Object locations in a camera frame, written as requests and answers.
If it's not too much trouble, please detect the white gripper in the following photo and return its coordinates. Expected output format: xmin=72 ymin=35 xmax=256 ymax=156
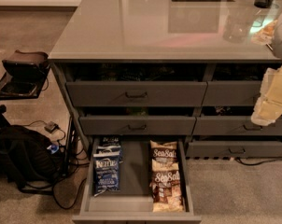
xmin=251 ymin=65 xmax=282 ymax=126

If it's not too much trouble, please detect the grey top right drawer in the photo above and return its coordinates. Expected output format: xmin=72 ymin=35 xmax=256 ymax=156
xmin=203 ymin=80 xmax=261 ymax=106

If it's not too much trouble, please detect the rear brown Sea Salt bag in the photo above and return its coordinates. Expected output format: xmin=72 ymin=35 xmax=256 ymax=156
xmin=150 ymin=141 xmax=179 ymax=172

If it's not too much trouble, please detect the grey middle right drawer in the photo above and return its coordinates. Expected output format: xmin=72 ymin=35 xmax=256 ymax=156
xmin=193 ymin=116 xmax=282 ymax=136

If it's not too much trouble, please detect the black backpack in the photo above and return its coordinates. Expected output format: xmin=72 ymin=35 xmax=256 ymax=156
xmin=0 ymin=125 xmax=63 ymax=190

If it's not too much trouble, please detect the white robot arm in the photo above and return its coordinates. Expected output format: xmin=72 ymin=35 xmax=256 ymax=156
xmin=251 ymin=13 xmax=282 ymax=126

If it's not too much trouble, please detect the front brown Sea Salt bag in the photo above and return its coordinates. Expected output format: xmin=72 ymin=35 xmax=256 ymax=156
xmin=151 ymin=170 xmax=184 ymax=212

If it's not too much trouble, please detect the brown sea salt bag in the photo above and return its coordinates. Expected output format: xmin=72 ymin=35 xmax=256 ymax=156
xmin=151 ymin=170 xmax=184 ymax=212
xmin=150 ymin=141 xmax=179 ymax=172

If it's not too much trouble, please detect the black power adapter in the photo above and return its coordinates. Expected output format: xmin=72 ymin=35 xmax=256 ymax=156
xmin=44 ymin=121 xmax=58 ymax=133

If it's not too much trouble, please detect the grey middle left drawer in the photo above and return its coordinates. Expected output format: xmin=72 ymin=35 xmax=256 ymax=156
xmin=79 ymin=116 xmax=195 ymax=135

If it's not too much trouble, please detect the black floor cable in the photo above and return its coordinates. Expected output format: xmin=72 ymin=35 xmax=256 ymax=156
xmin=51 ymin=176 xmax=88 ymax=211

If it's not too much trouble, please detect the rear blue chip bag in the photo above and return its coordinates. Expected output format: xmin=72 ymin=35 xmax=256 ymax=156
xmin=101 ymin=136 xmax=120 ymax=147

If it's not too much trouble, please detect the grey counter cabinet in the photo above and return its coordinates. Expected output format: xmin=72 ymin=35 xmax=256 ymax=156
xmin=50 ymin=0 xmax=282 ymax=153

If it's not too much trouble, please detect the grey bottom right drawer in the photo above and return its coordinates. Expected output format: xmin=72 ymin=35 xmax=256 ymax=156
xmin=186 ymin=141 xmax=282 ymax=158

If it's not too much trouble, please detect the blue Kettle chip bag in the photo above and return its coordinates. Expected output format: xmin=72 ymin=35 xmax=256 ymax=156
xmin=93 ymin=151 xmax=120 ymax=196

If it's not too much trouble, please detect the open grey bottom left drawer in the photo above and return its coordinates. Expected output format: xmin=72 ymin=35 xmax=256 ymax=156
xmin=73 ymin=137 xmax=201 ymax=224

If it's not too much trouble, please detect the middle blue chip bag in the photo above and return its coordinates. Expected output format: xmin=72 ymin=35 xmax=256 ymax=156
xmin=96 ymin=146 xmax=123 ymax=163

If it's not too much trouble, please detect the grey top left drawer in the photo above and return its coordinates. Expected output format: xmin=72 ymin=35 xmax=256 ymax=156
xmin=65 ymin=81 xmax=207 ymax=107

